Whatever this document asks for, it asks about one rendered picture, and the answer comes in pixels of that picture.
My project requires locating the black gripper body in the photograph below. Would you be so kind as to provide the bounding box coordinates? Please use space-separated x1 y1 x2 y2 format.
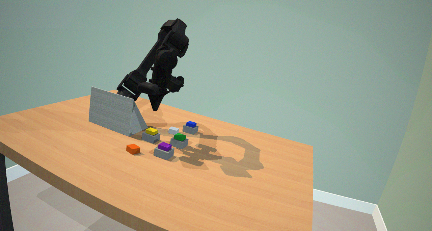
137 64 172 95

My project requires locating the yellow button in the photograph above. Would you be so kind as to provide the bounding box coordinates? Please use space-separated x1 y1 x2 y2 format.
142 128 160 144

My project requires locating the purple button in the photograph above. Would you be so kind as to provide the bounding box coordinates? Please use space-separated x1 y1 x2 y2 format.
154 142 174 160

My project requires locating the green button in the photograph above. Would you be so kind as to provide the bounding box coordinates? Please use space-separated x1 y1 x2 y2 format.
170 133 189 149

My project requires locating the orange block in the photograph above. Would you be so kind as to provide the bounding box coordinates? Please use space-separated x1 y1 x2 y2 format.
126 144 140 155

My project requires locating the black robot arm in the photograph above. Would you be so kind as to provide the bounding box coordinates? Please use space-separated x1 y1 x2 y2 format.
117 18 189 101

